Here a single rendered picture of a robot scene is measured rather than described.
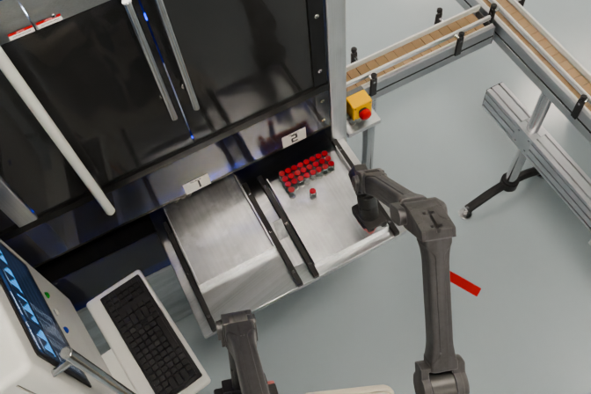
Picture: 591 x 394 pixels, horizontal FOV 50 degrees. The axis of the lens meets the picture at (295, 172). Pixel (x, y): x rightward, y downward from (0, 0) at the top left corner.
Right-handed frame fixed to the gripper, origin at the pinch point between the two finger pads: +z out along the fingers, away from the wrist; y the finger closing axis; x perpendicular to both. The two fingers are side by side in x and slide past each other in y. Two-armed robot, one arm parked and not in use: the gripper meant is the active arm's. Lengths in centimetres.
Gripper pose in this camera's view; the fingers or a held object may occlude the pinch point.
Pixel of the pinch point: (371, 230)
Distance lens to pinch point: 197.3
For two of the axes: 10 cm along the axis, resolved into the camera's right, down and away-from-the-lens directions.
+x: -8.8, 4.4, -1.8
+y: -4.5, -6.3, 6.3
